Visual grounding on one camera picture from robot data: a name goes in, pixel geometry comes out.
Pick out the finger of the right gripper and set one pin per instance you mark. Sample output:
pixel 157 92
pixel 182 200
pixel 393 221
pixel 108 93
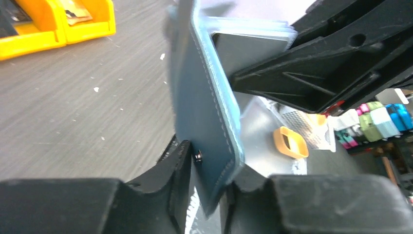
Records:
pixel 346 52

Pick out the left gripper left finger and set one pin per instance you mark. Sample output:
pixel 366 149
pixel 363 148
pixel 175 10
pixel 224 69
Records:
pixel 153 203

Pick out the orange plastic cup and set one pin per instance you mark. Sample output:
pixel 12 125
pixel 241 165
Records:
pixel 290 143

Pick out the dark credit card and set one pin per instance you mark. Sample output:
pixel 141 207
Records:
pixel 236 51

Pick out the white perforated basket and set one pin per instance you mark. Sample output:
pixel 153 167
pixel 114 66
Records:
pixel 314 128

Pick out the tan cards stack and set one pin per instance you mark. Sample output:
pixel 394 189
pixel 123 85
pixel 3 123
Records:
pixel 75 11

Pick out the black cards stack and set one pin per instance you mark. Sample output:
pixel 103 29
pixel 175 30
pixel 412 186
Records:
pixel 11 16

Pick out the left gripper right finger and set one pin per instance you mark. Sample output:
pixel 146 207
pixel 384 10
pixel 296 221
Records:
pixel 313 204

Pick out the blue card holder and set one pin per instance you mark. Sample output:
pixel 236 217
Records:
pixel 206 110

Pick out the yellow three-compartment bin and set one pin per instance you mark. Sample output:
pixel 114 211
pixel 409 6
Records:
pixel 50 29

